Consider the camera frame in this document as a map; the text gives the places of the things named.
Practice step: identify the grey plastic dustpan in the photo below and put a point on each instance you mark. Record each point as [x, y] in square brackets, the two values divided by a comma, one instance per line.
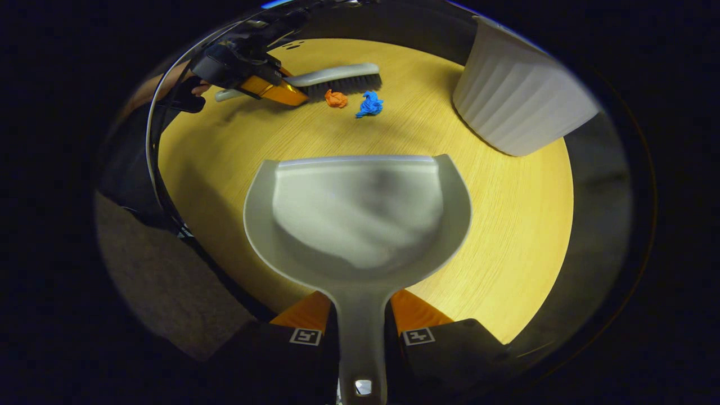
[360, 214]

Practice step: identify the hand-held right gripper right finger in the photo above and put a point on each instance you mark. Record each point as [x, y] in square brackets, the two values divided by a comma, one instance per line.
[444, 365]

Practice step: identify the orange paper scrap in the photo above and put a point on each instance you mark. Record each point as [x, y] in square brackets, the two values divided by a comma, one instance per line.
[336, 99]

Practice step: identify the white ribbed garbage bin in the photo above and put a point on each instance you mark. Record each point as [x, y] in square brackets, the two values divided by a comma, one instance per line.
[517, 95]

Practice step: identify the black backdrop cloth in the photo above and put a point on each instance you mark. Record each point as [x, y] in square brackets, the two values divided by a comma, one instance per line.
[416, 31]

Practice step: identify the blue paper scrap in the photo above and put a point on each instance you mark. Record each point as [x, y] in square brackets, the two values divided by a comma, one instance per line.
[370, 104]

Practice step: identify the small grey broom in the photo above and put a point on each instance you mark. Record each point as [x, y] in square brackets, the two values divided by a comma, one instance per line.
[343, 76]

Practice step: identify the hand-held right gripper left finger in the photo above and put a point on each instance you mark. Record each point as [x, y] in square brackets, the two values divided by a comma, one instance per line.
[281, 365]

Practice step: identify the wooden desktop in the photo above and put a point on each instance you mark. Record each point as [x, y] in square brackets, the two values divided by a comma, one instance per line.
[214, 152]

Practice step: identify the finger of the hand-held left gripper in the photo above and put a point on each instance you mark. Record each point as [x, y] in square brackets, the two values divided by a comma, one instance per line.
[278, 91]

